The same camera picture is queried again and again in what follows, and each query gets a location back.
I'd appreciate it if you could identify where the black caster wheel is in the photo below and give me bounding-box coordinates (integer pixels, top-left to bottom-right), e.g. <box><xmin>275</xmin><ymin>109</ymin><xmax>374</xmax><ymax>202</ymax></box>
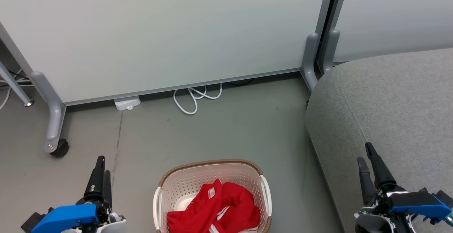
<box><xmin>50</xmin><ymin>138</ymin><xmax>69</xmax><ymax>158</ymax></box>

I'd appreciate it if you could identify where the white power adapter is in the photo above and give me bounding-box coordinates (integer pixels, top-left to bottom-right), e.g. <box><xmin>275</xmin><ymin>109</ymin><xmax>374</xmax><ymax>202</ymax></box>
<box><xmin>113</xmin><ymin>96</ymin><xmax>141</xmax><ymax>111</ymax></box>

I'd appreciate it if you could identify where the red garment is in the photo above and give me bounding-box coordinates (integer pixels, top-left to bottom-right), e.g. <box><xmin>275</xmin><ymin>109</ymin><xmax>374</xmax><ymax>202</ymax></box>
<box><xmin>167</xmin><ymin>178</ymin><xmax>260</xmax><ymax>233</ymax></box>

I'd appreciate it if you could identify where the grey metal table leg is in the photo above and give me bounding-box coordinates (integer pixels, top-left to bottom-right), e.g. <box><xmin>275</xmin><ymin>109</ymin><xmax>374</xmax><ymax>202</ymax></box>
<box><xmin>0</xmin><ymin>61</ymin><xmax>35</xmax><ymax>107</ymax></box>

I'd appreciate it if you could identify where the wide white partition panel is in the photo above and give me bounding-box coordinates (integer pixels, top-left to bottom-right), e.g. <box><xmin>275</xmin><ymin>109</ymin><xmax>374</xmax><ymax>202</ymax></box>
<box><xmin>0</xmin><ymin>0</ymin><xmax>337</xmax><ymax>106</ymax></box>

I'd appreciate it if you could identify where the grey fabric sofa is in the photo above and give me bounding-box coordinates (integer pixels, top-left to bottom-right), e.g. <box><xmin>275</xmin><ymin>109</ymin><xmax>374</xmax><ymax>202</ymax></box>
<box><xmin>305</xmin><ymin>48</ymin><xmax>453</xmax><ymax>233</ymax></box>

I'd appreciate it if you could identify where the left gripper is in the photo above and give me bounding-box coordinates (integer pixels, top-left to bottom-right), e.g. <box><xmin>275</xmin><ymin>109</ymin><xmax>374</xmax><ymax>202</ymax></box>
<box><xmin>76</xmin><ymin>156</ymin><xmax>127</xmax><ymax>233</ymax></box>

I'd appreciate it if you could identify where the blue right camera mount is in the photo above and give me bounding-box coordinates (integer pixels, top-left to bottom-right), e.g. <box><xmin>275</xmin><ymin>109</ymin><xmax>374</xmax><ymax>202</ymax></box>
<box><xmin>388</xmin><ymin>191</ymin><xmax>453</xmax><ymax>223</ymax></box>

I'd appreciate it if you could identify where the grey curved partition leg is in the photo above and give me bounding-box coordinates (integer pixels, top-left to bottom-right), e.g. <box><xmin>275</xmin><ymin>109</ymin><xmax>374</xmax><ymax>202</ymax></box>
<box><xmin>301</xmin><ymin>32</ymin><xmax>321</xmax><ymax>92</ymax></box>
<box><xmin>323</xmin><ymin>29</ymin><xmax>341</xmax><ymax>74</ymax></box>

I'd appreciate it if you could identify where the grey partition leg with caster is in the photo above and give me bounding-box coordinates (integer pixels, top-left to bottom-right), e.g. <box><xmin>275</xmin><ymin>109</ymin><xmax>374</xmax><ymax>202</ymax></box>
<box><xmin>30</xmin><ymin>71</ymin><xmax>68</xmax><ymax>154</ymax></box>

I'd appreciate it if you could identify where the cream perforated laundry basket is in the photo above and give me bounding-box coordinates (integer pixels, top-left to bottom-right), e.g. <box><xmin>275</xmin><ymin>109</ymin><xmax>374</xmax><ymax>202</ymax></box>
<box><xmin>153</xmin><ymin>159</ymin><xmax>272</xmax><ymax>233</ymax></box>

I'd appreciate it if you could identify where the thin white floor cable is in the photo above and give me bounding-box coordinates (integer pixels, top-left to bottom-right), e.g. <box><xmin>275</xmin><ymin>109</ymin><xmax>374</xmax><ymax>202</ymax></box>
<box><xmin>0</xmin><ymin>77</ymin><xmax>33</xmax><ymax>110</ymax></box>

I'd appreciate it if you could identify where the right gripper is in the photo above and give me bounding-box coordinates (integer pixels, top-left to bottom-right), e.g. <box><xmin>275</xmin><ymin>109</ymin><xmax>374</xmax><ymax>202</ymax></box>
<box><xmin>355</xmin><ymin>142</ymin><xmax>418</xmax><ymax>233</ymax></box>

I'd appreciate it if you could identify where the narrow white partition panel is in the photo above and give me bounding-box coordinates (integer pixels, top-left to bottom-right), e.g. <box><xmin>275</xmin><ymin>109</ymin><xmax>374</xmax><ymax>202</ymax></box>
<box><xmin>333</xmin><ymin>0</ymin><xmax>453</xmax><ymax>63</ymax></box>

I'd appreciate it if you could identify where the white looped cable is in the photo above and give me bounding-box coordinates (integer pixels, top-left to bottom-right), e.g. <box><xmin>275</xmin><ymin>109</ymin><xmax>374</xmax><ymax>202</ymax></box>
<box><xmin>173</xmin><ymin>83</ymin><xmax>223</xmax><ymax>115</ymax></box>

